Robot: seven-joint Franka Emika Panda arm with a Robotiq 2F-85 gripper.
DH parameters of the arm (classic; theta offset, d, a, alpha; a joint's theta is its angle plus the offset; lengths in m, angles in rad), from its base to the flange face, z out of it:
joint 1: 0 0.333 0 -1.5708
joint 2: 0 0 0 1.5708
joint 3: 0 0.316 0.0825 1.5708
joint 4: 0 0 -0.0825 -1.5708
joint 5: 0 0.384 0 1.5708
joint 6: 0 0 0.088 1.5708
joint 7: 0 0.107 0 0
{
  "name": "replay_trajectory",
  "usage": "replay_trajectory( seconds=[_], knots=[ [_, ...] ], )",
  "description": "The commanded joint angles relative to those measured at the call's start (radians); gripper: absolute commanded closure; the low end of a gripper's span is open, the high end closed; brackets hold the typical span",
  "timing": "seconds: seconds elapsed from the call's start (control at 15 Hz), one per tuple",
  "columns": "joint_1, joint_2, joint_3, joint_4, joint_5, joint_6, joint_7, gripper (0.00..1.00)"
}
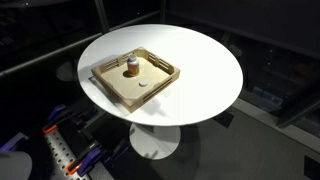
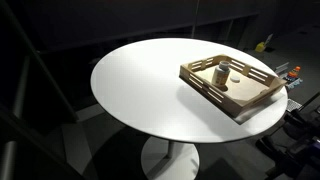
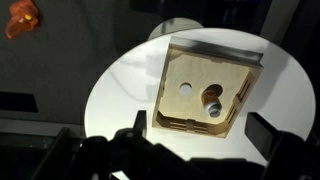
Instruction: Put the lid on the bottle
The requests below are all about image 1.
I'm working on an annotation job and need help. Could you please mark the purple clamp handle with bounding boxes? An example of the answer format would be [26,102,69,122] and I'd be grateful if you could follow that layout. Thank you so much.
[0,132,30,152]

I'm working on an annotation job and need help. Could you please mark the orange pill bottle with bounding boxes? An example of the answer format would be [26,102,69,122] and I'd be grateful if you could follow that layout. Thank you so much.
[126,54,140,77]

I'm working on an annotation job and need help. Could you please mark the long grey metal rail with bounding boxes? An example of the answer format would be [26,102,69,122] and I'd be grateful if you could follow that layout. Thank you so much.
[0,32,103,78]

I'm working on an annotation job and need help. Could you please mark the purple clamp with orange tip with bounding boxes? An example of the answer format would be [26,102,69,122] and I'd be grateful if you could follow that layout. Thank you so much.
[65,141,103,177]
[42,104,68,135]

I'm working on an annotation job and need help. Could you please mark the grey round floor disc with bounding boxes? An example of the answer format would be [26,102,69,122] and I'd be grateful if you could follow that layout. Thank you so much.
[55,61,80,83]

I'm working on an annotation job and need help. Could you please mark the slotted wooden tray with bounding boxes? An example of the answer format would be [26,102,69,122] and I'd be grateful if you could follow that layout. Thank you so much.
[90,46,181,114]

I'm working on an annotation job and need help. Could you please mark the grey rounded robot base cover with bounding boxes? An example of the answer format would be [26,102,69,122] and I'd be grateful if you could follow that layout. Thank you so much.
[0,150,33,180]

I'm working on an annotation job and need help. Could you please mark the blue storage bins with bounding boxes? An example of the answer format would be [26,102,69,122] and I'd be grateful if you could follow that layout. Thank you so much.
[252,85,285,105]

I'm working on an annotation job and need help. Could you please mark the white round table pedestal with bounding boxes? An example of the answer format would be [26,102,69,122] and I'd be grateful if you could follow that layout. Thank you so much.
[128,122,182,161]

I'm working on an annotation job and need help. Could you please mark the grey metal upright post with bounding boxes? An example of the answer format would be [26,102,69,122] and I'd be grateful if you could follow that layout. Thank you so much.
[94,0,110,34]

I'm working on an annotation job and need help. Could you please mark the perforated metal breadboard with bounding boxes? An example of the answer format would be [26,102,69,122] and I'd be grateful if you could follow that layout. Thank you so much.
[44,129,91,180]

